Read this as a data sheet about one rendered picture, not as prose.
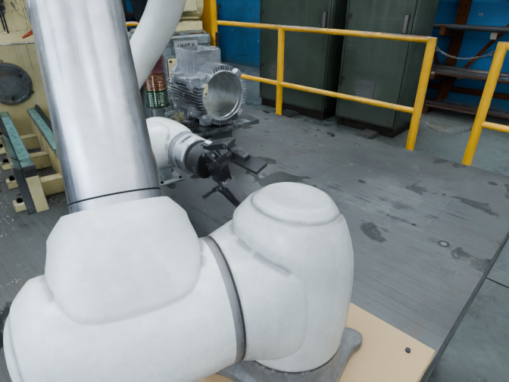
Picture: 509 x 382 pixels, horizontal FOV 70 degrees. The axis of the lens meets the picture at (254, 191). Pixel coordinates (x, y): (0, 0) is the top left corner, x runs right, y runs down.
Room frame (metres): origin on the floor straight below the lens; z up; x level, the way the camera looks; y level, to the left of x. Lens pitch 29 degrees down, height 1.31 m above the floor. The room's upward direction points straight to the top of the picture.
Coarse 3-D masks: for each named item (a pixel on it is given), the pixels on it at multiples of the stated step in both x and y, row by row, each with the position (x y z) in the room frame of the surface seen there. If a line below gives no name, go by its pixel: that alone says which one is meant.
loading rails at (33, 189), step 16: (32, 112) 1.31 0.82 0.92; (0, 128) 1.14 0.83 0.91; (32, 128) 1.36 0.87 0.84; (48, 128) 1.13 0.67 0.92; (0, 144) 1.22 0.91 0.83; (16, 144) 0.99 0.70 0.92; (32, 144) 1.25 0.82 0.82; (48, 144) 1.02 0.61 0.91; (16, 160) 0.86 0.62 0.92; (32, 160) 1.06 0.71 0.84; (48, 160) 1.09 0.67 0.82; (16, 176) 0.80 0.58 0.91; (32, 176) 0.82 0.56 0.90; (48, 176) 0.93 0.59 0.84; (32, 192) 0.81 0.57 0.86; (48, 192) 0.90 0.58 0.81; (16, 208) 0.81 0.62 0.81; (32, 208) 0.80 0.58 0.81; (48, 208) 0.82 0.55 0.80
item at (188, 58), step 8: (176, 48) 1.28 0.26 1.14; (184, 48) 1.31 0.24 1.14; (192, 48) 1.33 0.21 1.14; (200, 48) 1.33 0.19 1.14; (208, 48) 1.31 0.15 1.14; (176, 56) 1.28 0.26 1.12; (184, 56) 1.24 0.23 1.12; (192, 56) 1.20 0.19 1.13; (200, 56) 1.21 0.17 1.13; (208, 56) 1.23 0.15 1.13; (216, 56) 1.25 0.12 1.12; (184, 64) 1.25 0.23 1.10; (192, 64) 1.20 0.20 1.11; (200, 64) 1.21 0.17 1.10; (192, 72) 1.21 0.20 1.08
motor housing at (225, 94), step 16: (208, 64) 1.19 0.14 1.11; (224, 64) 1.19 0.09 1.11; (208, 80) 1.13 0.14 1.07; (224, 80) 1.28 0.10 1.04; (240, 80) 1.21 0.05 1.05; (176, 96) 1.23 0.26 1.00; (192, 96) 1.15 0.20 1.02; (208, 96) 1.34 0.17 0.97; (224, 96) 1.28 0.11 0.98; (240, 96) 1.22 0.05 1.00; (208, 112) 1.23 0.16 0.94; (224, 112) 1.21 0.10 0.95
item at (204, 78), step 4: (172, 68) 1.27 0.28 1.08; (176, 68) 1.26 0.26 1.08; (236, 68) 1.21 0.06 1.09; (172, 72) 1.27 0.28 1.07; (236, 72) 1.20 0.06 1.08; (240, 72) 1.21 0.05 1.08; (200, 76) 1.14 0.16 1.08; (204, 76) 1.12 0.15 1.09; (208, 76) 1.13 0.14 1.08; (240, 76) 1.21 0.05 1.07; (200, 80) 1.13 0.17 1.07; (204, 80) 1.12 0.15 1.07; (240, 108) 1.21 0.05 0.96; (236, 112) 1.20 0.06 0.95; (240, 112) 1.21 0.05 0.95; (204, 116) 1.13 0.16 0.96; (208, 116) 1.13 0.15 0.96; (204, 120) 1.13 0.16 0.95; (208, 120) 1.13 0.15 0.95
